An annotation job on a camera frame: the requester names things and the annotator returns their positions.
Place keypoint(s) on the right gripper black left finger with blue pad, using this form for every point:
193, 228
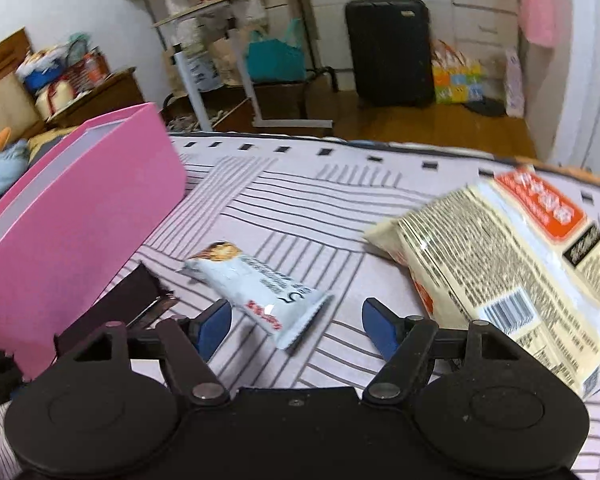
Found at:
186, 349

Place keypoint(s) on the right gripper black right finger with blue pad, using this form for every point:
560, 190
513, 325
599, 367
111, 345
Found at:
405, 344

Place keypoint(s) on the black snack packet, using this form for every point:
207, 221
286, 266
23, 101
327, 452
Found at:
127, 302

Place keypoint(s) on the white snack bar packet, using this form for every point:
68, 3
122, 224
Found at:
279, 304

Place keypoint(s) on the cream instant noodle multipack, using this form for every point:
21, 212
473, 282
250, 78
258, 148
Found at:
515, 252

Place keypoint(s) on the pink storage box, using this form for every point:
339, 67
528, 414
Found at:
70, 223

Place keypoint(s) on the striped bed sheet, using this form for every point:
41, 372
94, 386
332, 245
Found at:
302, 206

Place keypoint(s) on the brown paper bag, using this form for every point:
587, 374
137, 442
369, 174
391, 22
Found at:
172, 73

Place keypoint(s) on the wooden nightstand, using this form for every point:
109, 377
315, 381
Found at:
118, 91

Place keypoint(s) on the colourful gift bag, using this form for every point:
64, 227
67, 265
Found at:
457, 78

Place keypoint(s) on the cream red bag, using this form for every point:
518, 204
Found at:
54, 97

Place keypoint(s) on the tall pink white package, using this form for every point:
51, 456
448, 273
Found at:
514, 85

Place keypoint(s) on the teal tote bag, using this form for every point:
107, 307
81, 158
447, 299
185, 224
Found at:
270, 59

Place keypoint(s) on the wooden headboard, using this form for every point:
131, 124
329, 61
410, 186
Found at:
17, 109

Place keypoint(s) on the black suitcase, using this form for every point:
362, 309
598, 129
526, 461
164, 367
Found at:
390, 44

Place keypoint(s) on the white adjustable side table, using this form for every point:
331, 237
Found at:
191, 87

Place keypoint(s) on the pink hanging bag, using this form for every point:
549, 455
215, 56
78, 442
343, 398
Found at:
537, 22

